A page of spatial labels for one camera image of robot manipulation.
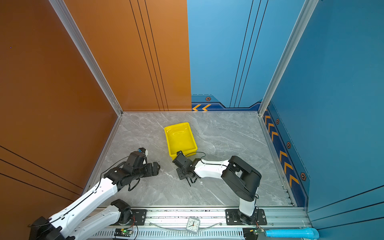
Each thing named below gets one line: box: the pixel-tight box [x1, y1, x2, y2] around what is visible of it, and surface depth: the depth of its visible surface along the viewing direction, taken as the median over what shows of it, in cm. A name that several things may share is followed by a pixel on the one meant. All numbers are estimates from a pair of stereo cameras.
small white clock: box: [186, 217, 201, 234], surface depth 71 cm
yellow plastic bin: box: [164, 122, 198, 160], surface depth 104 cm
